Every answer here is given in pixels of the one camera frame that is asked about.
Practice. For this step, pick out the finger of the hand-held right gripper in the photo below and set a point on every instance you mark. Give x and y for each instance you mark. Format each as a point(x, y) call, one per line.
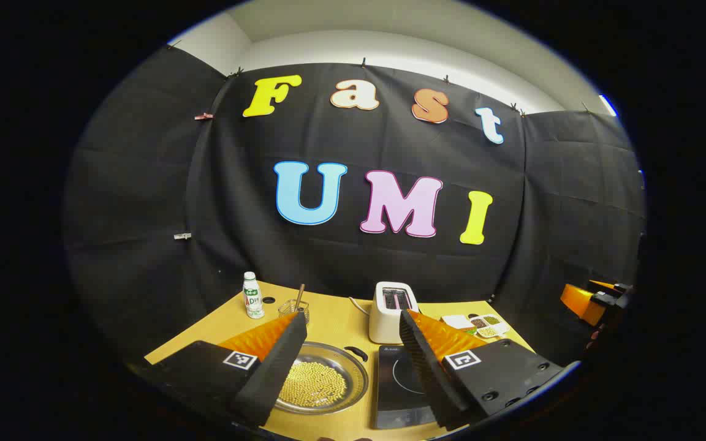
point(580, 303)

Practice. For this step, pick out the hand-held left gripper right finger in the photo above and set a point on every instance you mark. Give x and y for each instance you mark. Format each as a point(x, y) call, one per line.
point(429, 373)

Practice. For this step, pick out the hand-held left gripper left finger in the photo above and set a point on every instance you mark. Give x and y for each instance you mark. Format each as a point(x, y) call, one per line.
point(272, 375)

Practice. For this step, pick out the black induction cooktop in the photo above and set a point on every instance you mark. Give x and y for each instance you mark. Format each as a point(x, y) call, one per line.
point(393, 392)

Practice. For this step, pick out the pile of soybeans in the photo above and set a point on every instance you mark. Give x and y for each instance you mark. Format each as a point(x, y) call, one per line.
point(313, 386)

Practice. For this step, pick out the white toaster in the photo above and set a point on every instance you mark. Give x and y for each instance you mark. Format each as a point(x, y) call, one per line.
point(383, 321)

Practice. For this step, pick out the white milk drink bottle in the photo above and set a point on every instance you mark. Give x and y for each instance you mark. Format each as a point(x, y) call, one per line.
point(254, 300)

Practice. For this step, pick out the white divided dish of beans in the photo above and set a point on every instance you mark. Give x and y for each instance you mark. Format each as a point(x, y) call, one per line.
point(491, 326)

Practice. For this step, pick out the wooden stick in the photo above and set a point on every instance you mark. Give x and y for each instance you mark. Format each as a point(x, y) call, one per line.
point(299, 294)

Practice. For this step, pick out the pink clip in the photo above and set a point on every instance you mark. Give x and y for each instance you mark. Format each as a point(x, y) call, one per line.
point(203, 116)

